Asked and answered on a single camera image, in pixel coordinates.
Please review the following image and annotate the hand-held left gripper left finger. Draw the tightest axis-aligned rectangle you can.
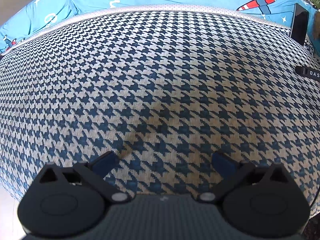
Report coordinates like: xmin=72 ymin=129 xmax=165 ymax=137
xmin=37 ymin=151 xmax=132 ymax=204

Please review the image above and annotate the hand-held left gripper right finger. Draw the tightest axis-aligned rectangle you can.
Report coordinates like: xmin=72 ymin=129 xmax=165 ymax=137
xmin=197 ymin=151 xmax=292 ymax=204

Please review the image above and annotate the black smartphone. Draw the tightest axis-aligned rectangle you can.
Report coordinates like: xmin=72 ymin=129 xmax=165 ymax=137
xmin=290 ymin=3 xmax=310 ymax=46

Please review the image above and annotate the houndstooth sofa mat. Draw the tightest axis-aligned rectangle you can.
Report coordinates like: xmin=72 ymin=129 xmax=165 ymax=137
xmin=0 ymin=4 xmax=320 ymax=207

